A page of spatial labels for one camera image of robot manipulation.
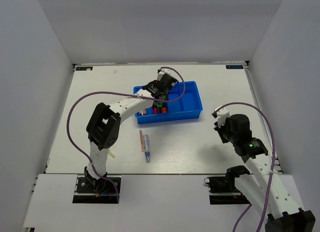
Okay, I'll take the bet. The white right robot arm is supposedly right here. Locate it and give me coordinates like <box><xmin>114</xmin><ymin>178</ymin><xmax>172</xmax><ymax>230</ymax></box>
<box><xmin>213</xmin><ymin>111</ymin><xmax>316</xmax><ymax>232</ymax></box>

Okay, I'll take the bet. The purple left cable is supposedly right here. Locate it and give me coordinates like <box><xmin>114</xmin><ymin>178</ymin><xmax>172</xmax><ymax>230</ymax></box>
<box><xmin>66</xmin><ymin>66</ymin><xmax>186</xmax><ymax>203</ymax></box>

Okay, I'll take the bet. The corner label sticker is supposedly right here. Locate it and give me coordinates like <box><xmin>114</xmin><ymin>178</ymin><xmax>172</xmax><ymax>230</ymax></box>
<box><xmin>75</xmin><ymin>66</ymin><xmax>93</xmax><ymax>71</ymax></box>
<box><xmin>225</xmin><ymin>64</ymin><xmax>244</xmax><ymax>70</ymax></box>

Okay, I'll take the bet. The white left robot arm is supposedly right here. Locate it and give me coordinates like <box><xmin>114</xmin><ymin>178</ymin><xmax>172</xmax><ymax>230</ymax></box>
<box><xmin>85</xmin><ymin>72</ymin><xmax>178</xmax><ymax>192</ymax></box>

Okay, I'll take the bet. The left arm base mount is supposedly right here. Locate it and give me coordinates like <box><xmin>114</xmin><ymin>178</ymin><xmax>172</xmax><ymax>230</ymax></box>
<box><xmin>72</xmin><ymin>176</ymin><xmax>118</xmax><ymax>204</ymax></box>

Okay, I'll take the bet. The purple cable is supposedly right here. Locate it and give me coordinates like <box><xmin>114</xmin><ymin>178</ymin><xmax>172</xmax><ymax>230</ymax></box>
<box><xmin>66</xmin><ymin>66</ymin><xmax>186</xmax><ymax>203</ymax></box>
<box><xmin>212</xmin><ymin>101</ymin><xmax>277</xmax><ymax>232</ymax></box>

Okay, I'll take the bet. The left corner label sticker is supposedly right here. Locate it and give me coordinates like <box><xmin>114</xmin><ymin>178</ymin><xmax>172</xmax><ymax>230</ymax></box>
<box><xmin>75</xmin><ymin>66</ymin><xmax>93</xmax><ymax>71</ymax></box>

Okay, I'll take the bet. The orange cap black highlighter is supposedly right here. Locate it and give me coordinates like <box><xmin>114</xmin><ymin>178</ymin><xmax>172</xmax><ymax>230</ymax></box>
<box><xmin>161</xmin><ymin>106</ymin><xmax>168</xmax><ymax>114</ymax></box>

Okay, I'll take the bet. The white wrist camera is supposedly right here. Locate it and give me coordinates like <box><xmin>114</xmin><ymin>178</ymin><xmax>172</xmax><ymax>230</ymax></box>
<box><xmin>211</xmin><ymin>107</ymin><xmax>230</xmax><ymax>128</ymax></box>
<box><xmin>157</xmin><ymin>68</ymin><xmax>171</xmax><ymax>75</ymax></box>

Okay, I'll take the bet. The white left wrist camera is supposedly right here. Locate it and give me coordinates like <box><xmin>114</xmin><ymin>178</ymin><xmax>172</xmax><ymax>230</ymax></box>
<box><xmin>157</xmin><ymin>68</ymin><xmax>171</xmax><ymax>75</ymax></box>

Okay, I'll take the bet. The pink cap black highlighter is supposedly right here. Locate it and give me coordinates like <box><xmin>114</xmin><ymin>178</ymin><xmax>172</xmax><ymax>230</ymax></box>
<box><xmin>152</xmin><ymin>105</ymin><xmax>158</xmax><ymax>114</ymax></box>

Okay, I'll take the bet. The right corner label sticker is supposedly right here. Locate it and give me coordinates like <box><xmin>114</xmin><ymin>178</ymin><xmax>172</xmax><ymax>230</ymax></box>
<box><xmin>225</xmin><ymin>64</ymin><xmax>244</xmax><ymax>70</ymax></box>

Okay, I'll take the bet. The tan pencil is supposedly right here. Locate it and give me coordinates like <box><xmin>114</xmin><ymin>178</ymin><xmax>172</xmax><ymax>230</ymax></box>
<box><xmin>139</xmin><ymin>129</ymin><xmax>145</xmax><ymax>153</ymax></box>

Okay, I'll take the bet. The blue divided plastic bin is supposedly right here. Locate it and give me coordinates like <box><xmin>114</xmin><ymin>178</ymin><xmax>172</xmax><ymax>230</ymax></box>
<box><xmin>135</xmin><ymin>81</ymin><xmax>203</xmax><ymax>125</ymax></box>

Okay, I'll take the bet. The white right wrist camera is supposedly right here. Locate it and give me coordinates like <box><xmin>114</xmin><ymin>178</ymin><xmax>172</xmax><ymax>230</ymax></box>
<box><xmin>211</xmin><ymin>107</ymin><xmax>230</xmax><ymax>128</ymax></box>

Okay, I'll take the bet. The pale yellow pen tube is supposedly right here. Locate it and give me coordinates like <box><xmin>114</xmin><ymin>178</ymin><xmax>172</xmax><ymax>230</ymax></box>
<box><xmin>108</xmin><ymin>150</ymin><xmax>116</xmax><ymax>159</ymax></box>

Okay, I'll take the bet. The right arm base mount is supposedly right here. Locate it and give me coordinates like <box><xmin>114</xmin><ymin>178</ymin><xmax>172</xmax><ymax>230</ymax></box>
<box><xmin>203</xmin><ymin>176</ymin><xmax>250</xmax><ymax>205</ymax></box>

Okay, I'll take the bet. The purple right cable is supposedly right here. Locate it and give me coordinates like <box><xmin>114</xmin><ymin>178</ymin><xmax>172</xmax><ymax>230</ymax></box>
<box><xmin>212</xmin><ymin>101</ymin><xmax>277</xmax><ymax>232</ymax></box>

